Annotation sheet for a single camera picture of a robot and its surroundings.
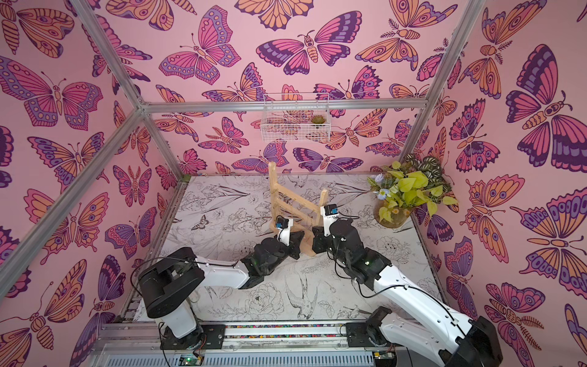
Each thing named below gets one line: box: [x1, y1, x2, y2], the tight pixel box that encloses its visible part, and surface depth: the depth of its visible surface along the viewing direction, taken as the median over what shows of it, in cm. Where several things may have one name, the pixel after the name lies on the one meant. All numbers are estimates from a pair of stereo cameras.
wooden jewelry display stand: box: [268, 161, 329, 257], surface depth 80 cm
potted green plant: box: [367, 153, 459, 229], surface depth 89 cm
